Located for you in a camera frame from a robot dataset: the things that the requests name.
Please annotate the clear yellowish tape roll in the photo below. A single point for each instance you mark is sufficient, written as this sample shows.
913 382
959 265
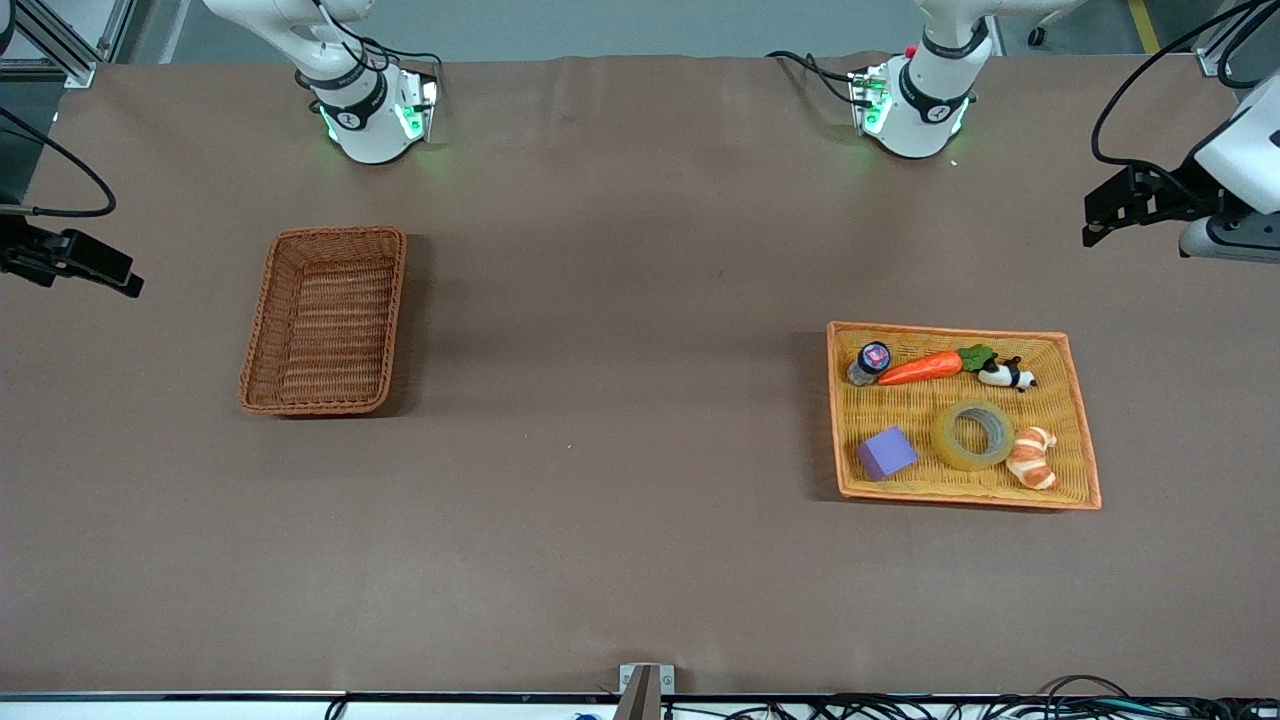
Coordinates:
946 442

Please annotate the toy croissant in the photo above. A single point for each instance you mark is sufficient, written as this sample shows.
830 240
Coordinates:
1032 460

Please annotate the orange toy carrot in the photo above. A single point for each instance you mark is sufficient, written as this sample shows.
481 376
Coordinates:
920 369

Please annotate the aluminium frame profile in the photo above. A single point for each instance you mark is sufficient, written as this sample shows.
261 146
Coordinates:
1215 55
60 45

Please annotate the brown wicker basket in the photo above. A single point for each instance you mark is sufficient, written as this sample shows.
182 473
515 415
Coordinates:
325 325

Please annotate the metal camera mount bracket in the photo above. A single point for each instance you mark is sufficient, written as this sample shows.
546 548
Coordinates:
645 690

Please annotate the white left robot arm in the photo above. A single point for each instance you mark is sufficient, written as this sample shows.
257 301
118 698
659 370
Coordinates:
915 125

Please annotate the silver arm base connector box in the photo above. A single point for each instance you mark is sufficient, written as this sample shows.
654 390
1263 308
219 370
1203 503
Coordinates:
868 100
420 105

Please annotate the orange rimmed yellow wicker basket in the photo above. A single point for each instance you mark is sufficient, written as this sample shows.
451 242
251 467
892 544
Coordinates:
960 410

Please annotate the purple foam cube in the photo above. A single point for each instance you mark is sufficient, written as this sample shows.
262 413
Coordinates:
886 453

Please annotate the brown table cover cloth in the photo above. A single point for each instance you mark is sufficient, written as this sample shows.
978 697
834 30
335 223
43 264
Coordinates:
640 520

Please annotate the white table edge rail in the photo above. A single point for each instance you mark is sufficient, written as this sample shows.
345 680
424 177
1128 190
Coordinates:
200 705

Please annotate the small jar with blue lid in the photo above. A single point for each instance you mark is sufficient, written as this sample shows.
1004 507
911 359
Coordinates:
870 362

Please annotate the black white toy panda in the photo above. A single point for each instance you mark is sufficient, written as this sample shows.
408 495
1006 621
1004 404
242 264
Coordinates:
1005 375

